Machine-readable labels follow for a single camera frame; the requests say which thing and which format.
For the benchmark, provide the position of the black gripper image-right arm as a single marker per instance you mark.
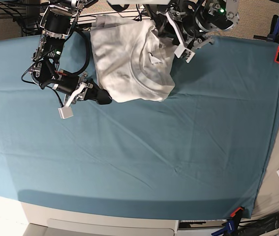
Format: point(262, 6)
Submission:
point(169, 29)

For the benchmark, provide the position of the blue black clamp top right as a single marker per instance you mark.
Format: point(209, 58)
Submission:
point(273, 35)

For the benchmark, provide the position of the teal table cloth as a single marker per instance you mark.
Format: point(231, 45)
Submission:
point(200, 154)

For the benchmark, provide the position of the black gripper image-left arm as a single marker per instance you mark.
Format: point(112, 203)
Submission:
point(88, 90)

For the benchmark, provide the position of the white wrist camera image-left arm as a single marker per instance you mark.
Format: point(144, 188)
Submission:
point(65, 112)

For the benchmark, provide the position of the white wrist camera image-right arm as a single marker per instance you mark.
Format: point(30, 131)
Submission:
point(184, 54)

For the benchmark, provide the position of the white T-shirt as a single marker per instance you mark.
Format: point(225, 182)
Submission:
point(131, 61)

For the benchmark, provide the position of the orange blue clamp bottom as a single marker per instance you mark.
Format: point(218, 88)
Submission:
point(231, 226)

